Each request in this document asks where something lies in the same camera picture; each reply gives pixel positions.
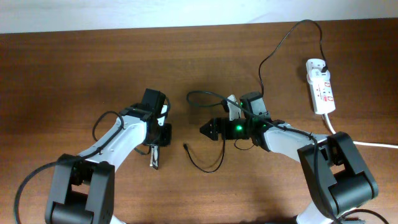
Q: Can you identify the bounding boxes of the black Samsung Galaxy smartphone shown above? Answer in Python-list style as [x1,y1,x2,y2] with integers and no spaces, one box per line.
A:
[150,145,160,170]

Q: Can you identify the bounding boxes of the white power strip cord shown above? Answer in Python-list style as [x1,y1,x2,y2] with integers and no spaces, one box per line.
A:
[322,113,398,149]

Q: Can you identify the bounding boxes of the white power strip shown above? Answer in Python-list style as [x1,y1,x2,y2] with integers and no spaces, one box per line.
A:
[307,69,336,114]

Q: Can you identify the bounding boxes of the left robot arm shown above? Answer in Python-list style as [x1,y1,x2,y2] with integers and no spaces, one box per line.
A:
[45,89,172,223]

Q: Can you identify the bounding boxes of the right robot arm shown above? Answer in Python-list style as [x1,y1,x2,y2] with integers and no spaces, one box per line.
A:
[200,92,379,223]

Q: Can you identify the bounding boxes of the white USB charger plug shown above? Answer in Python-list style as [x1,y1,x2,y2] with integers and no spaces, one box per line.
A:
[305,58,330,81]

